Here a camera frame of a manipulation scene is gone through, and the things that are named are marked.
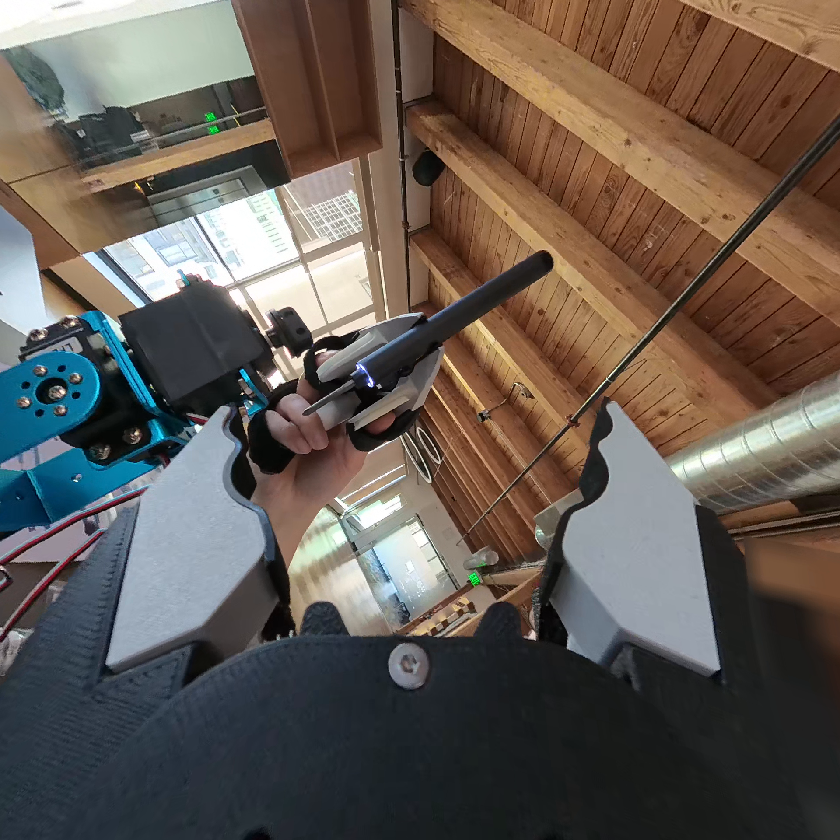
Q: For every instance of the person's right forearm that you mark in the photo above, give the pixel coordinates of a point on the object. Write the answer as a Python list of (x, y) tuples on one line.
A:
[(283, 533)]

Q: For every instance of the black ceiling conduit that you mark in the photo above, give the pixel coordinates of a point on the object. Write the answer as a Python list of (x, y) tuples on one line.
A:
[(399, 131)]

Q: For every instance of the black ceiling speaker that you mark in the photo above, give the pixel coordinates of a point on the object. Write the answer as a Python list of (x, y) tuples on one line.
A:
[(426, 168)]

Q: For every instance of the thin black ceiling pipe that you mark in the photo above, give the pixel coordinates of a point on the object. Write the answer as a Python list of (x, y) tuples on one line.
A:
[(722, 258)]

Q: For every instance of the blue toy robot arm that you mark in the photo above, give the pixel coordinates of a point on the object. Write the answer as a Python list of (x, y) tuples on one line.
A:
[(29, 489)]

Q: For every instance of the black soldering iron tool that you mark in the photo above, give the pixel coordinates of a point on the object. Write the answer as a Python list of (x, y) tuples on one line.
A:
[(459, 308)]

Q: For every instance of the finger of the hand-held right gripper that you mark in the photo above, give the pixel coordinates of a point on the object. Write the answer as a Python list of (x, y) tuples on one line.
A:
[(413, 394), (371, 341)]

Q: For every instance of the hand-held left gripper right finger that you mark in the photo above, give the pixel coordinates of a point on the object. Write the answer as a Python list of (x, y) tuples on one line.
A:
[(633, 551)]

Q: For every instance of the person's right hand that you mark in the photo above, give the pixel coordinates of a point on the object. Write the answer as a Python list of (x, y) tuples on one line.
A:
[(315, 467)]

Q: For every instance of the silver metal air duct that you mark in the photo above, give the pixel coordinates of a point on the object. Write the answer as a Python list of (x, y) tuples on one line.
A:
[(768, 446)]

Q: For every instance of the large paned window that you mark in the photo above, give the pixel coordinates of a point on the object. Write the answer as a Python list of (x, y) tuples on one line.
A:
[(328, 275)]

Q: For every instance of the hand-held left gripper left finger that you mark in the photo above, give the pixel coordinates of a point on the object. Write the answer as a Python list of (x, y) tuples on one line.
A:
[(187, 538)]

